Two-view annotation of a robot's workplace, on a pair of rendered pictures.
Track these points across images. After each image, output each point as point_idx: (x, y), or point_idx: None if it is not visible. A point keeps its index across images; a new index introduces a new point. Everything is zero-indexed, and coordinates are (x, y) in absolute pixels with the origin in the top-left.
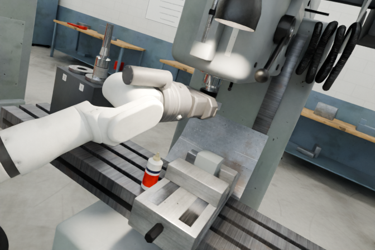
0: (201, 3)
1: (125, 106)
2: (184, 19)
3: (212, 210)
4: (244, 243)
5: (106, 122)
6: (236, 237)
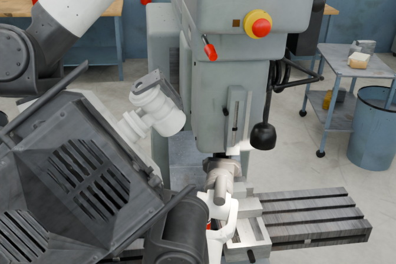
0: (215, 118)
1: (230, 218)
2: (205, 129)
3: (261, 220)
4: (279, 221)
5: (231, 234)
6: (273, 221)
